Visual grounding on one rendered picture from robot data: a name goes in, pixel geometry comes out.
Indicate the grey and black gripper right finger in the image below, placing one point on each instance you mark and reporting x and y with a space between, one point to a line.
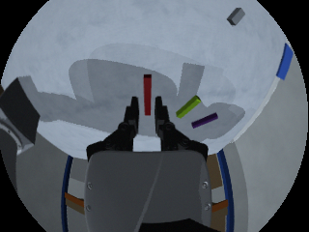
170 138

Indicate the lime green rod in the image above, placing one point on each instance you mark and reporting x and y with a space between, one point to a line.
188 106

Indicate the dark red rod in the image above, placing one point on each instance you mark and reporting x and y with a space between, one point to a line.
147 93

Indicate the dark purple rod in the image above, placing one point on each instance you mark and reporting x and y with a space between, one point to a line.
204 120

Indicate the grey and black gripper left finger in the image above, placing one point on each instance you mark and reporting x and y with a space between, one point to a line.
122 138

